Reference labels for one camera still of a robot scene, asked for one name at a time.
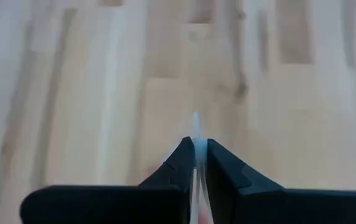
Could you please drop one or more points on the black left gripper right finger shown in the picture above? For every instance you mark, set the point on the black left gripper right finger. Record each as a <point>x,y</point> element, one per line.
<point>259,205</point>

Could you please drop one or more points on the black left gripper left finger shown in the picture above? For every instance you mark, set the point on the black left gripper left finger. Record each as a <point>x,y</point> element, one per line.
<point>134,205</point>

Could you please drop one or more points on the clear plastic bag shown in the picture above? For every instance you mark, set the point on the clear plastic bag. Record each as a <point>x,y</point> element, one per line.
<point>200,149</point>

